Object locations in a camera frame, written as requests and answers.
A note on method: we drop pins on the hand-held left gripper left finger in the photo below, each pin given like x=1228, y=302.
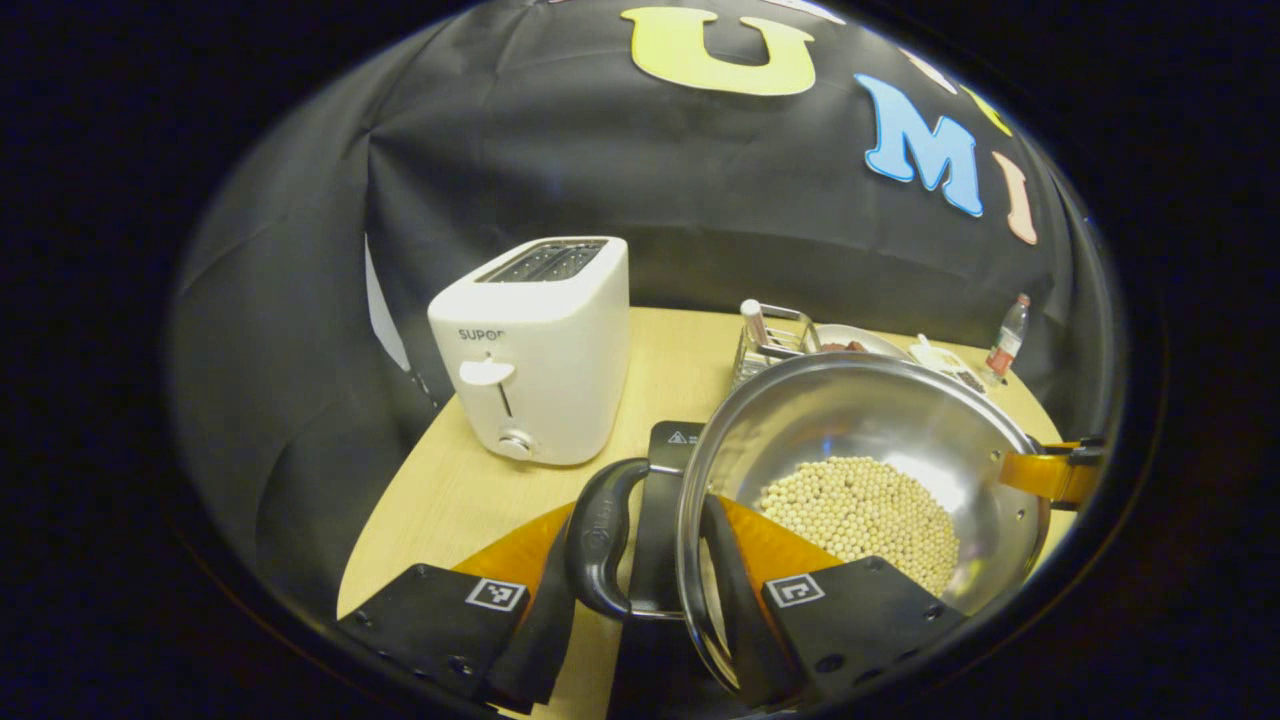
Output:
x=535, y=640

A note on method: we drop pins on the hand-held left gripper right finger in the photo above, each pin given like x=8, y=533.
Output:
x=740, y=610

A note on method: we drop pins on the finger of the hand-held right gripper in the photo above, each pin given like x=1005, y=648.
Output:
x=1040, y=472

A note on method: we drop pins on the black induction cooktop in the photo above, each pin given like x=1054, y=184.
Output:
x=655, y=560

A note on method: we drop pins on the clear water bottle red label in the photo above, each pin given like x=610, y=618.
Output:
x=1005, y=345

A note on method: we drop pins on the white divided dish with beans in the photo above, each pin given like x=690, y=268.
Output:
x=950, y=365

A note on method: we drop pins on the pile of soybeans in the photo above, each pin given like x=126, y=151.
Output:
x=860, y=515

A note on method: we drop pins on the white round plate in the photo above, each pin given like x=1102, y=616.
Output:
x=880, y=342

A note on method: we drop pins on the brown meat piece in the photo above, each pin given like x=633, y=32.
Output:
x=845, y=347

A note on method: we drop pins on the white toaster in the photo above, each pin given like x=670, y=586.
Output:
x=560, y=380

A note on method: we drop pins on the red checkered stick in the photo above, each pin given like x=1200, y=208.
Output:
x=753, y=320

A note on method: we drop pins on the black backdrop cloth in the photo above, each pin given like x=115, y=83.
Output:
x=500, y=170

